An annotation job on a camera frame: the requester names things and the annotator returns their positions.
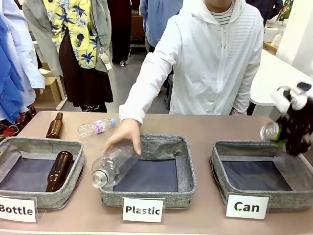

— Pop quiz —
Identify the grey fabric basket plastic sign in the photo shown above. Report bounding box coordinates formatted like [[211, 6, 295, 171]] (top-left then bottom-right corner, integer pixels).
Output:
[[98, 134, 197, 212]]

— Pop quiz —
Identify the grey fabric basket bottle sign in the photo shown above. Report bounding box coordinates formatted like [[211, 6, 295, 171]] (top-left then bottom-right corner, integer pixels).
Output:
[[0, 136, 87, 210]]

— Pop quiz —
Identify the brown glass bottle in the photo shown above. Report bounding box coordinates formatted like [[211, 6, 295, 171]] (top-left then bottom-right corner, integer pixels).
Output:
[[45, 112, 65, 140], [45, 151, 74, 193]]

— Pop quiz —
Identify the white face mask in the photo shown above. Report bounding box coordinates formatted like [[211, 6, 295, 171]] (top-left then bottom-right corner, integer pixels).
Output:
[[98, 46, 112, 72]]

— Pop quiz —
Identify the large clear plastic bottle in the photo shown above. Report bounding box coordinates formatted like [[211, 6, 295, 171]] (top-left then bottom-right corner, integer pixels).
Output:
[[91, 140, 143, 189]]

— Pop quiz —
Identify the person torso white hooded jacket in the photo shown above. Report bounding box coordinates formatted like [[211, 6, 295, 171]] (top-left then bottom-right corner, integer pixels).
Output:
[[151, 0, 265, 116]]

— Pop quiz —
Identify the white paper roll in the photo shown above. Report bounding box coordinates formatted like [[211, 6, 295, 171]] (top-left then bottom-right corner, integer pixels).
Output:
[[263, 27, 280, 44]]

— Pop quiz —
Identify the white sign reading Can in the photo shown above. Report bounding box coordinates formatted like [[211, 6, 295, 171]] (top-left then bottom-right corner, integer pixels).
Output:
[[225, 191, 270, 220]]

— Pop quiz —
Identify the person's right hand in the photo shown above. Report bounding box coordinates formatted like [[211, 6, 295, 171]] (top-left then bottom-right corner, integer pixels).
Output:
[[101, 118, 143, 156]]

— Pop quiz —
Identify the bystander blue jacket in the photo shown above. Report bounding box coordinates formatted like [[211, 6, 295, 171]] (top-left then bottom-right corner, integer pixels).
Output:
[[139, 0, 184, 54]]

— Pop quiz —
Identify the grey fabric basket can sign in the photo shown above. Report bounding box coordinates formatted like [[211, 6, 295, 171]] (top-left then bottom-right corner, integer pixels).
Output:
[[209, 140, 313, 214]]

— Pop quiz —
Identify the silver aluminium can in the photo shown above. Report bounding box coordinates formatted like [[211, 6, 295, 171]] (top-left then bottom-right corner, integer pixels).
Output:
[[259, 121, 281, 142]]

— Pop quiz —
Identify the left forearm white sleeve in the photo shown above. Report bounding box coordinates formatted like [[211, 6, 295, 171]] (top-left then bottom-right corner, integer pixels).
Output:
[[230, 61, 264, 116]]

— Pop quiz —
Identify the bystander dark long dress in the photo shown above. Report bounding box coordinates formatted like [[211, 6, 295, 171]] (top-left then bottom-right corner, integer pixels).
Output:
[[107, 0, 133, 67]]

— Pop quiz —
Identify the bystander yellow pineapple shirt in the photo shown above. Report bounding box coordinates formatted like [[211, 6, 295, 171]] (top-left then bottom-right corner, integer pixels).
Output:
[[22, 0, 114, 113]]

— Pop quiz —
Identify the bystander light blue shirt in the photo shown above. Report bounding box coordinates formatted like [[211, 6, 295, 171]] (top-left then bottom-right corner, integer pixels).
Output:
[[0, 0, 46, 124]]

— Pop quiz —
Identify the wooden cabinet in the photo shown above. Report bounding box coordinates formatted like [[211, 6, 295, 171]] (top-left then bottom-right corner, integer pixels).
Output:
[[33, 61, 67, 109]]

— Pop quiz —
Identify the white side table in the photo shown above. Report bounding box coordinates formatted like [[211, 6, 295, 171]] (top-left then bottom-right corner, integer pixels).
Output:
[[249, 48, 313, 106]]

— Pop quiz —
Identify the white sign reading Plastic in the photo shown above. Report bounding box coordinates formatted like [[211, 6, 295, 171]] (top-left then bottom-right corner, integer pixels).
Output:
[[122, 197, 165, 224]]

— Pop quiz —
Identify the small plastic bottle purple label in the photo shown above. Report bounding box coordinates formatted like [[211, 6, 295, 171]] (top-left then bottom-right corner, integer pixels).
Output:
[[77, 117, 117, 139]]

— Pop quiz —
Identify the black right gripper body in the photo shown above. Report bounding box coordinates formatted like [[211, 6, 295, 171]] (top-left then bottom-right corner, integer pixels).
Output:
[[275, 97, 313, 157]]

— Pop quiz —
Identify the white sign reading Bottle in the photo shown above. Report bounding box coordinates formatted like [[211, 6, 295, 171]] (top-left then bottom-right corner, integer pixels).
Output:
[[0, 195, 39, 224]]

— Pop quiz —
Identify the right forearm white sleeve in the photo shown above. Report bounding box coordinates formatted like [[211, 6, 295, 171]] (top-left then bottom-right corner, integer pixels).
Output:
[[118, 46, 177, 128]]

